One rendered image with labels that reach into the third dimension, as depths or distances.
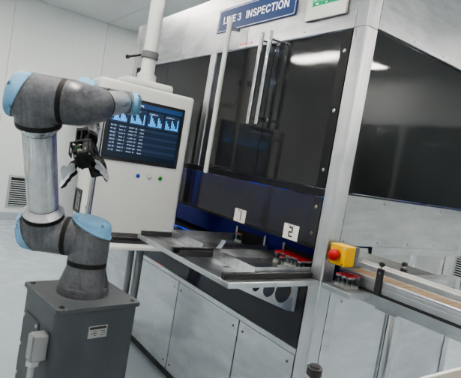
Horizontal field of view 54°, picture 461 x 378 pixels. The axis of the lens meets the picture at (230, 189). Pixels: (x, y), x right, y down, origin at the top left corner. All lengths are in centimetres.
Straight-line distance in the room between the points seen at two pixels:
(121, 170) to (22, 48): 470
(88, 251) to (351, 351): 112
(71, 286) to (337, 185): 94
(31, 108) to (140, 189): 119
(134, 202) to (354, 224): 111
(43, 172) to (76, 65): 569
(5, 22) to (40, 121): 563
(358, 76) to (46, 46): 562
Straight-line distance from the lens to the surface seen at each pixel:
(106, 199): 227
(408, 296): 161
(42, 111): 121
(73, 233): 139
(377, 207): 185
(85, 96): 119
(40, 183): 133
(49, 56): 688
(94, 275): 140
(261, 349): 196
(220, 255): 172
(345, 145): 166
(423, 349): 241
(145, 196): 234
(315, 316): 173
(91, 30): 710
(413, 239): 209
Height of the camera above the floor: 125
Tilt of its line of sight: 3 degrees down
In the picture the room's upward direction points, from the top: 9 degrees clockwise
